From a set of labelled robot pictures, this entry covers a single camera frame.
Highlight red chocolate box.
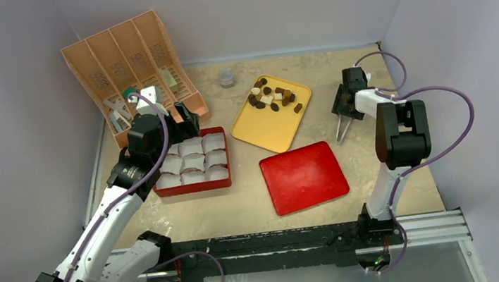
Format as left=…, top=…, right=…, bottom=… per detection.
left=154, top=127, right=232, bottom=197

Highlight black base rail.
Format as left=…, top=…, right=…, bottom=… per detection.
left=104, top=206, right=474, bottom=282

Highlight dark chocolate piece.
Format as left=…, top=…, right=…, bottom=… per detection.
left=293, top=103, right=303, bottom=114

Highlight red box lid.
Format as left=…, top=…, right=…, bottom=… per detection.
left=259, top=141, right=350, bottom=216

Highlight peach desk organizer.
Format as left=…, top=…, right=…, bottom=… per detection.
left=61, top=10, right=211, bottom=148

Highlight metal bracket plate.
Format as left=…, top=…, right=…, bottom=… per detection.
left=103, top=97, right=132, bottom=119

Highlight yellow tray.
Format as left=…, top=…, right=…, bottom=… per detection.
left=230, top=75, right=312, bottom=153

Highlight green eraser block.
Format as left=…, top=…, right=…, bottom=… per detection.
left=122, top=86, right=137, bottom=99

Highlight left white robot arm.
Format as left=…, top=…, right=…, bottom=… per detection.
left=35, top=102, right=200, bottom=282

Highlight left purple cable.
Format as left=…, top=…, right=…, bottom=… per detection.
left=30, top=89, right=187, bottom=282

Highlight pale green sticky notes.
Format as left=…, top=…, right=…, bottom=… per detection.
left=161, top=68, right=178, bottom=93

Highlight silver stapler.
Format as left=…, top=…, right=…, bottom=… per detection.
left=109, top=110, right=131, bottom=133

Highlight metal tongs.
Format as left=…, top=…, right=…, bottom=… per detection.
left=335, top=114, right=353, bottom=145

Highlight small clear cup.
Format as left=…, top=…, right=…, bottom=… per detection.
left=218, top=67, right=235, bottom=88

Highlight white chocolate piece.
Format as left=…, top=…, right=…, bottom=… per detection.
left=259, top=94, right=273, bottom=105

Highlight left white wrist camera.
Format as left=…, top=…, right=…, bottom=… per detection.
left=136, top=86, right=169, bottom=116

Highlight dark oval chocolate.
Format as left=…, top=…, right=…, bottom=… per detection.
left=270, top=103, right=279, bottom=112

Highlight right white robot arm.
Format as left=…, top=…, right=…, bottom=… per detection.
left=331, top=67, right=432, bottom=246

